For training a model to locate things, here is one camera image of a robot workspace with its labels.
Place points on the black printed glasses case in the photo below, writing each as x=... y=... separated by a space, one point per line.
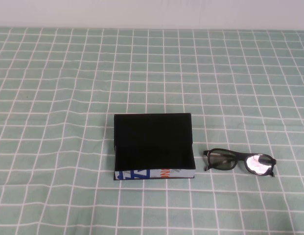
x=151 y=137

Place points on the black framed glasses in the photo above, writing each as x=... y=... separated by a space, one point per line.
x=220 y=160

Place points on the green white checked tablecloth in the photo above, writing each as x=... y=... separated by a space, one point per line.
x=68 y=73

